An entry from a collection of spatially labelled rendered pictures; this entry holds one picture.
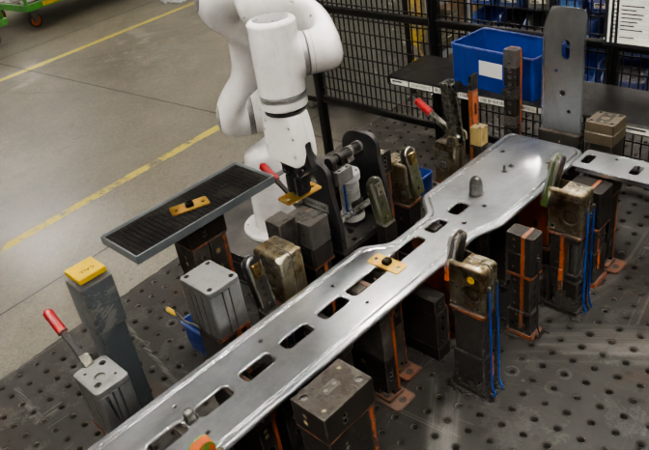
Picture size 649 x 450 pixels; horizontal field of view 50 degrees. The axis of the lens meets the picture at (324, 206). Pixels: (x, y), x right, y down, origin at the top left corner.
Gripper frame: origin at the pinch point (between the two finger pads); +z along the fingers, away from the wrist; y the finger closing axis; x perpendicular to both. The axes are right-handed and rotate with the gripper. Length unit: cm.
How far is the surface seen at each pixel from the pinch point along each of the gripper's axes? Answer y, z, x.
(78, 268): -24.3, 10.0, -37.4
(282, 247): -7.9, 17.8, -1.4
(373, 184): -9.3, 16.3, 26.9
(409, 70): -62, 22, 95
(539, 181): 11, 25, 62
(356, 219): -14.6, 27.0, 25.2
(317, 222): -9.7, 18.0, 9.9
